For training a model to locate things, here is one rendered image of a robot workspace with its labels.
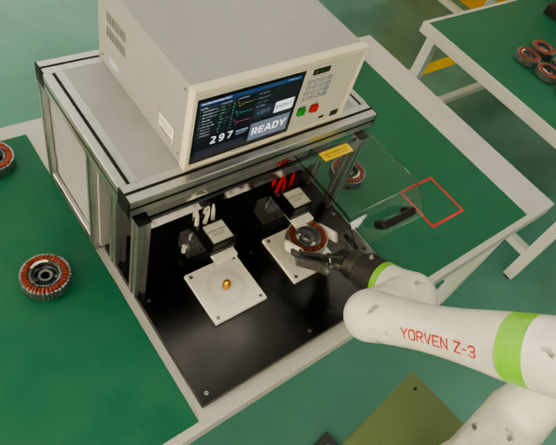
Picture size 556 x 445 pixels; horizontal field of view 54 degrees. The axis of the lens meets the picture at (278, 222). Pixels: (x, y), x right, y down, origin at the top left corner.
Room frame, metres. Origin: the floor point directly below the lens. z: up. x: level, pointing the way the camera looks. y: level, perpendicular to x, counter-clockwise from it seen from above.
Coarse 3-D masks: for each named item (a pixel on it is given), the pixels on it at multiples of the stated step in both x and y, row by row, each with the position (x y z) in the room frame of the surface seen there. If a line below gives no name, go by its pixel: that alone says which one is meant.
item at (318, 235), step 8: (304, 224) 0.93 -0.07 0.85; (312, 224) 0.94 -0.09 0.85; (288, 232) 0.89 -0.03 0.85; (296, 232) 0.90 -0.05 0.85; (304, 232) 0.92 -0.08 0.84; (312, 232) 0.93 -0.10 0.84; (320, 232) 0.93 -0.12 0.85; (288, 240) 0.87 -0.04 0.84; (296, 240) 0.87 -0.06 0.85; (304, 240) 0.89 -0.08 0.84; (312, 240) 0.91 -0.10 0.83; (320, 240) 0.90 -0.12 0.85; (304, 248) 0.86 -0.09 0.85; (312, 248) 0.87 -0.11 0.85; (320, 248) 0.88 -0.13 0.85
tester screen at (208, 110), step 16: (288, 80) 0.90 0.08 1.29; (240, 96) 0.81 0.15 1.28; (256, 96) 0.84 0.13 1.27; (272, 96) 0.87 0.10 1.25; (288, 96) 0.91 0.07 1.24; (208, 112) 0.75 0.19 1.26; (224, 112) 0.78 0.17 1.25; (240, 112) 0.81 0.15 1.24; (208, 128) 0.76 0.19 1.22; (224, 128) 0.79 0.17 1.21; (240, 128) 0.82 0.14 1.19; (240, 144) 0.83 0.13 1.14; (192, 160) 0.74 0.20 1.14
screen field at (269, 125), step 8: (288, 112) 0.92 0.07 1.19; (264, 120) 0.87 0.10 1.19; (272, 120) 0.89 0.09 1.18; (280, 120) 0.91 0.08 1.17; (256, 128) 0.86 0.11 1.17; (264, 128) 0.88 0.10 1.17; (272, 128) 0.90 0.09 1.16; (280, 128) 0.92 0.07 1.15; (248, 136) 0.84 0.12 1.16; (256, 136) 0.86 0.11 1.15
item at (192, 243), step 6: (180, 234) 0.78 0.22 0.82; (186, 234) 0.79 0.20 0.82; (180, 240) 0.78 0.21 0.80; (186, 240) 0.77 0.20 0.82; (192, 240) 0.78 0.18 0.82; (198, 240) 0.78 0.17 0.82; (180, 246) 0.78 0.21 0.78; (192, 246) 0.76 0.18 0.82; (198, 246) 0.78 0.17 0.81; (186, 252) 0.76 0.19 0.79; (192, 252) 0.76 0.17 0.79; (198, 252) 0.78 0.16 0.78
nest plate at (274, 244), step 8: (280, 232) 0.94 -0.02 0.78; (264, 240) 0.89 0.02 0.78; (272, 240) 0.90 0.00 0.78; (280, 240) 0.91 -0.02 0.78; (272, 248) 0.87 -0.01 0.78; (280, 248) 0.88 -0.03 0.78; (280, 256) 0.86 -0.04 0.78; (288, 256) 0.87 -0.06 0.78; (280, 264) 0.84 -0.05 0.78; (288, 264) 0.84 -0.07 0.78; (288, 272) 0.82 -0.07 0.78; (296, 272) 0.83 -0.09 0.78; (304, 272) 0.84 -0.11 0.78; (312, 272) 0.85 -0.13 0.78; (296, 280) 0.81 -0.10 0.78
